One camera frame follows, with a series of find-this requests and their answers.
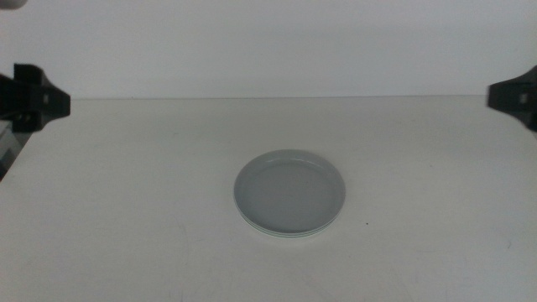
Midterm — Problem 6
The grey shallow plastic bowl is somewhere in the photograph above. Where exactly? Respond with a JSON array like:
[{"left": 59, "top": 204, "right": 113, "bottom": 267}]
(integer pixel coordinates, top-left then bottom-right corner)
[{"left": 233, "top": 148, "right": 347, "bottom": 234}]

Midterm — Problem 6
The white shallow plastic bowl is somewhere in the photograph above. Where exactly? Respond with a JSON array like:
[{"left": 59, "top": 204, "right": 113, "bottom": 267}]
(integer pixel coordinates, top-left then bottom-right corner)
[{"left": 241, "top": 216, "right": 336, "bottom": 240}]

